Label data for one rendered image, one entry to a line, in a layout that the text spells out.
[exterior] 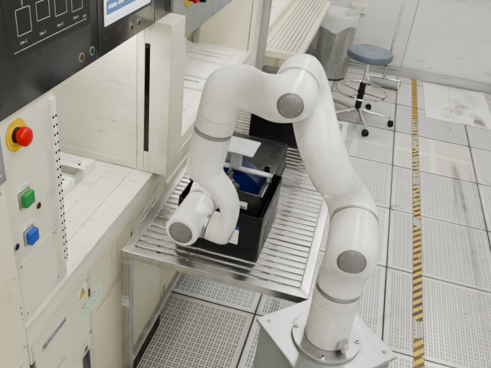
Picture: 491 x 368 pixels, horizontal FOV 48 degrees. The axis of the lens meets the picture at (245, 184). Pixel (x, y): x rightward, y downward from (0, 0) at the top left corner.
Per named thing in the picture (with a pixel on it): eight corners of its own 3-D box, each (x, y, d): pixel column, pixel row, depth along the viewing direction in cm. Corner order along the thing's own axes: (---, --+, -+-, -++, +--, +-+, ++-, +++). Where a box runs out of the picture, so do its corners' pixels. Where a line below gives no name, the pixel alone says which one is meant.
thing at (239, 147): (184, 234, 182) (189, 150, 165) (204, 202, 198) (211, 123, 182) (255, 253, 177) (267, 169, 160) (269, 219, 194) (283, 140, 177)
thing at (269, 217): (174, 241, 179) (177, 197, 170) (203, 198, 202) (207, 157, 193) (256, 263, 174) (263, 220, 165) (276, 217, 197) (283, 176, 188)
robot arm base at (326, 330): (374, 350, 149) (391, 300, 139) (318, 374, 140) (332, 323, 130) (331, 304, 163) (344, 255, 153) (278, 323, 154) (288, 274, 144)
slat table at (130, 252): (273, 448, 204) (307, 299, 163) (123, 401, 213) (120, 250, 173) (321, 243, 312) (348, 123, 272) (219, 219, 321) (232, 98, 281)
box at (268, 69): (309, 150, 242) (319, 98, 229) (245, 139, 245) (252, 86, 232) (314, 124, 266) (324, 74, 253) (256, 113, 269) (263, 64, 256)
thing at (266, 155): (269, 201, 205) (275, 171, 199) (196, 182, 211) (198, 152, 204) (286, 164, 230) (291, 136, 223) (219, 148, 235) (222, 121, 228)
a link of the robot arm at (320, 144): (336, 269, 133) (340, 230, 146) (386, 259, 128) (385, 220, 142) (258, 80, 112) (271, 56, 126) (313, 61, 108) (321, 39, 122)
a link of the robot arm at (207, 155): (265, 137, 128) (234, 235, 145) (202, 113, 130) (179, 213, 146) (255, 153, 121) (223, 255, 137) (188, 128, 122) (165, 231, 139)
